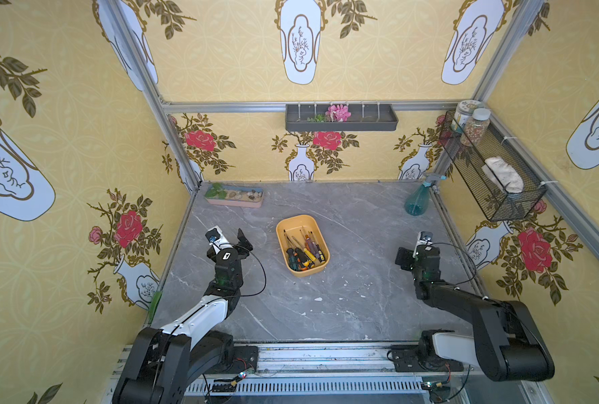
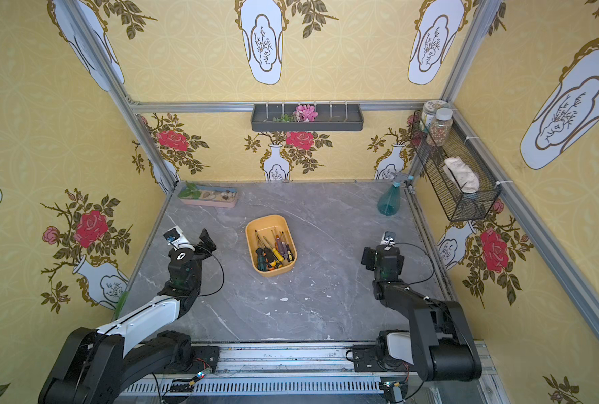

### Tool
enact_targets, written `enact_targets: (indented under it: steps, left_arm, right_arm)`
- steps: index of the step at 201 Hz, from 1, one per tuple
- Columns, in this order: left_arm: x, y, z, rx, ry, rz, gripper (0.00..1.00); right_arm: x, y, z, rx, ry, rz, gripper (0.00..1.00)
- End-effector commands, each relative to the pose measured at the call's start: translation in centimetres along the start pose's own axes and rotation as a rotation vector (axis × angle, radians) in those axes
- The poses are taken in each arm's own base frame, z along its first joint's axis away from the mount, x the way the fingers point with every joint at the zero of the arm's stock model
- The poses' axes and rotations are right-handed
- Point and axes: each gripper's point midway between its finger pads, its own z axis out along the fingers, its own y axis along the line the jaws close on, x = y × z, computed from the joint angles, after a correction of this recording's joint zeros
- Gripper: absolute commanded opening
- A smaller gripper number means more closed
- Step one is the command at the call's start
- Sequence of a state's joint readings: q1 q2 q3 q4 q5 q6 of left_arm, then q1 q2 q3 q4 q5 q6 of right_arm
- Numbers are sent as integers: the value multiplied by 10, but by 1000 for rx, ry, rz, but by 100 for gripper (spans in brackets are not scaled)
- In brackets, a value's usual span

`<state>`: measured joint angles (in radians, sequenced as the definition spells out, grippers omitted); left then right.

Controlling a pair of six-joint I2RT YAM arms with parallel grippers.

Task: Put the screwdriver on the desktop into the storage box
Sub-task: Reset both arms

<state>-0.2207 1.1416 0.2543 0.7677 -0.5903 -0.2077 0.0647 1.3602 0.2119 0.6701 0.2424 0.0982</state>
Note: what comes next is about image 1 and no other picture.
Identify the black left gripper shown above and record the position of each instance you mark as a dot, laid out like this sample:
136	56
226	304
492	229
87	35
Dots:
229	247

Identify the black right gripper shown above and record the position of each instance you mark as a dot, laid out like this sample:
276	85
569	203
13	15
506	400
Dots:
413	255

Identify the green black screwdriver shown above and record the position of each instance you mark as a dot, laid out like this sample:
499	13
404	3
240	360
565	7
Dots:
293	262

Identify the large orange black screwdriver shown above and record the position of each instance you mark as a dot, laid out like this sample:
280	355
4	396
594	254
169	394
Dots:
299	256

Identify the yellow plastic storage box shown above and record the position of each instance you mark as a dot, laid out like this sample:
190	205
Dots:
292	227

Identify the yellow handle screwdriver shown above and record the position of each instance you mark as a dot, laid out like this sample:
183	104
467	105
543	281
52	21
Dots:
311	258

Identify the black yellow small screwdriver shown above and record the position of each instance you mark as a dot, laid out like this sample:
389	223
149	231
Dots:
318	252

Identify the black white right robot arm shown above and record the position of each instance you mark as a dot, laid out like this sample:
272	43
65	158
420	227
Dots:
507	343

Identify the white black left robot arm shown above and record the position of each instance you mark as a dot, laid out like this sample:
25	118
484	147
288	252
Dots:
164	362

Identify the teal spray bottle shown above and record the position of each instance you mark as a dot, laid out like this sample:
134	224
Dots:
418	202

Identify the beige cloth bundle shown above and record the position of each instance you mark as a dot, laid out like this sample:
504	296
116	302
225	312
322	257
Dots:
503	175

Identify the jar with white lid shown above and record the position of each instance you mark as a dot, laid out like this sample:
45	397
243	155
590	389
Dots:
476	126

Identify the pink artificial flower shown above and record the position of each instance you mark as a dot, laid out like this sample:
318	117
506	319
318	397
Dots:
338	113

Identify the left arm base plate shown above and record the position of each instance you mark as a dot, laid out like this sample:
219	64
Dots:
244	358

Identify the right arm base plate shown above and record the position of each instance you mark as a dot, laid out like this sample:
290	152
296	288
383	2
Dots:
415	358

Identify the black wire wall basket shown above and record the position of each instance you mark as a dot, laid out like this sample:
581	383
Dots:
468	161

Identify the grey wall shelf tray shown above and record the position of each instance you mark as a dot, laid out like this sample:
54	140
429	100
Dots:
323	117

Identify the aluminium corner post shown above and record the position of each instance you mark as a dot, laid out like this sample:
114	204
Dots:
126	37

